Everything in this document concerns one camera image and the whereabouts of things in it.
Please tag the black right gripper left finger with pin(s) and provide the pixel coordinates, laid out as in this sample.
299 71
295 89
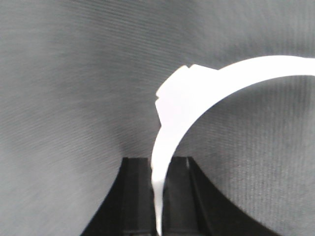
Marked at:
128 209

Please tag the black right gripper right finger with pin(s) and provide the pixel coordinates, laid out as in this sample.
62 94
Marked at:
193 206

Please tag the white curved PVC pipe clamp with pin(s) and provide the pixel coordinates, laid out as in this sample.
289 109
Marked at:
190 91

